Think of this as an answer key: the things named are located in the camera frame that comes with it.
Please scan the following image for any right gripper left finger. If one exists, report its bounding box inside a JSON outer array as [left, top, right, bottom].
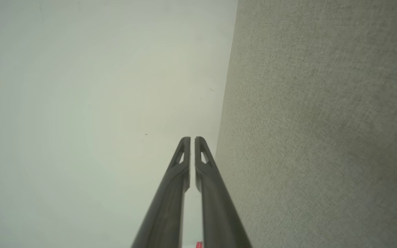
[[131, 137, 191, 248]]

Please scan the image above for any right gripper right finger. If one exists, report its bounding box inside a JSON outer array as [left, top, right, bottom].
[[195, 137, 252, 248]]

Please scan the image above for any grey fabric sofa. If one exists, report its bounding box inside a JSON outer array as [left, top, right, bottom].
[[215, 0, 397, 248]]

